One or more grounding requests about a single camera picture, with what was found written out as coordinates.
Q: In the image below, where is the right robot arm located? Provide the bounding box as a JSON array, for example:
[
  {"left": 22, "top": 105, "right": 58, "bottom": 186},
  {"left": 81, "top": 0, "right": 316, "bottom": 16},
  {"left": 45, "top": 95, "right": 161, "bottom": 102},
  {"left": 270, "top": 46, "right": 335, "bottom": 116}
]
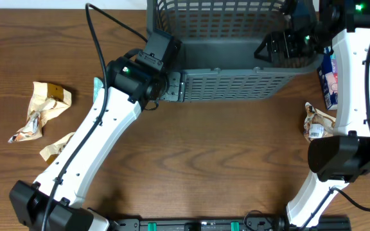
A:
[{"left": 260, "top": 1, "right": 370, "bottom": 230}]

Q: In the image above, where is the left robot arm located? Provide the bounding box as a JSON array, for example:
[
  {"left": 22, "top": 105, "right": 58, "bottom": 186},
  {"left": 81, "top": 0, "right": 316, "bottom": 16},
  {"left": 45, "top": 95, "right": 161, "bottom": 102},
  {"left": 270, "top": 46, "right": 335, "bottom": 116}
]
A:
[{"left": 9, "top": 30, "right": 181, "bottom": 230}]

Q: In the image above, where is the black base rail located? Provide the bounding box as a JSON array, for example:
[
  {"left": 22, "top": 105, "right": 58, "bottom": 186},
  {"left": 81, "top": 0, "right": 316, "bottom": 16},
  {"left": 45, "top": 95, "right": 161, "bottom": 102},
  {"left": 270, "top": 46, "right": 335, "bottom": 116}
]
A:
[{"left": 107, "top": 215, "right": 353, "bottom": 231}]

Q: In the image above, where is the beige snack bag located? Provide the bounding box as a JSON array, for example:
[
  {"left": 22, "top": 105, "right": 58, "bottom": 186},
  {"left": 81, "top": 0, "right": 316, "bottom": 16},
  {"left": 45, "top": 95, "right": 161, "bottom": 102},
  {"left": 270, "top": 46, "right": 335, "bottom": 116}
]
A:
[
  {"left": 8, "top": 81, "right": 72, "bottom": 143},
  {"left": 303, "top": 102, "right": 336, "bottom": 142}
]

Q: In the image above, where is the tissue multipack box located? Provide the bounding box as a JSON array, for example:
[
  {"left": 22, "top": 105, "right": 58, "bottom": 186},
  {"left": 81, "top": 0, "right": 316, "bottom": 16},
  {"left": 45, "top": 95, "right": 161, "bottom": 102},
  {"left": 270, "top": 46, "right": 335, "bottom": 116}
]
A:
[{"left": 317, "top": 47, "right": 338, "bottom": 110}]

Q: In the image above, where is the grey plastic basket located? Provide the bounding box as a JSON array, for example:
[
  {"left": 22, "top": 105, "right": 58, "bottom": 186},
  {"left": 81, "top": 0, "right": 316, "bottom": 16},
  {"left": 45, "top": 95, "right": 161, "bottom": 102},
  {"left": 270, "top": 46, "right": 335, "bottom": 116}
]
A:
[{"left": 146, "top": 0, "right": 323, "bottom": 101}]

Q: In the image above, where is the crumpled beige bag under arm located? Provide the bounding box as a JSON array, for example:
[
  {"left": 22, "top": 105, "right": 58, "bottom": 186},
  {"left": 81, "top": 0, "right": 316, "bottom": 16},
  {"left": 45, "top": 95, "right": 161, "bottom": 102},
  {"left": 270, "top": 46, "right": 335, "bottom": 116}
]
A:
[{"left": 40, "top": 132, "right": 75, "bottom": 164}]

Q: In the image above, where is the teal snack packet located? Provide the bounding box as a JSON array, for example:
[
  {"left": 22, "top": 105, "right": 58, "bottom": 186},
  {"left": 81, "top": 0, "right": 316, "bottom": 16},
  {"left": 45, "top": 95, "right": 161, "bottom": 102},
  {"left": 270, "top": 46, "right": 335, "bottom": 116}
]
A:
[{"left": 92, "top": 77, "right": 103, "bottom": 102}]

